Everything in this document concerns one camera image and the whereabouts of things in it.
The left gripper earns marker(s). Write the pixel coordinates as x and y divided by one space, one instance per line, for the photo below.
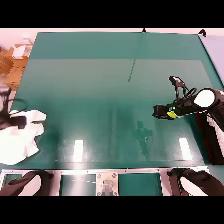
19 121

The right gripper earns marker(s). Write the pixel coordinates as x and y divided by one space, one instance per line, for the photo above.
166 111

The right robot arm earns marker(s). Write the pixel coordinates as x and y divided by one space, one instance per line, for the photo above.
204 98

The brown cardboard box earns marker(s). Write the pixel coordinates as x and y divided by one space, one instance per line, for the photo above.
10 68

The white knit garment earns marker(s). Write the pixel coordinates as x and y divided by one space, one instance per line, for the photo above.
218 133

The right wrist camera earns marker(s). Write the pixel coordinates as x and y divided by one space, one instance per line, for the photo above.
176 83

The silver frame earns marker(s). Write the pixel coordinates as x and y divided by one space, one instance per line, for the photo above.
106 181

